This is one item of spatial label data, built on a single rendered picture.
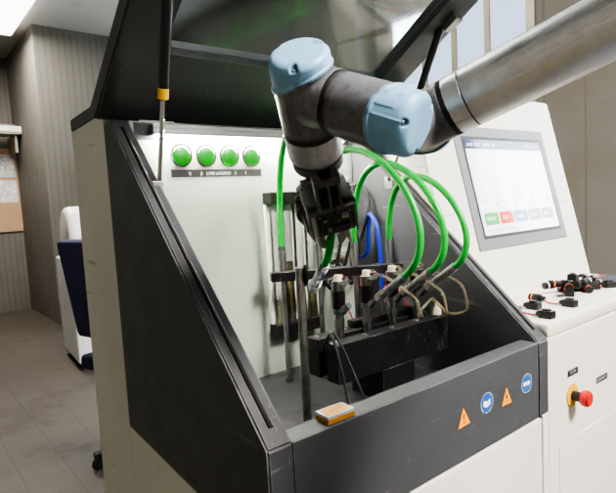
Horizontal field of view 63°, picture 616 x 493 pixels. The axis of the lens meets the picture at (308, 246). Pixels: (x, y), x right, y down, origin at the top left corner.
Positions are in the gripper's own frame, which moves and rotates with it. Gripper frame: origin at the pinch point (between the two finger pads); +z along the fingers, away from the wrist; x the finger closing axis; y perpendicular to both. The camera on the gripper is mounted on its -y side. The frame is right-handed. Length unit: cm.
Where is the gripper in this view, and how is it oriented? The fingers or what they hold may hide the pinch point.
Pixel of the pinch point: (330, 237)
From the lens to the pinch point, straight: 85.8
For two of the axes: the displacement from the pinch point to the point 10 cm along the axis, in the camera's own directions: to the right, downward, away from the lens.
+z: 1.6, 6.3, 7.6
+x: 9.6, -2.8, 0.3
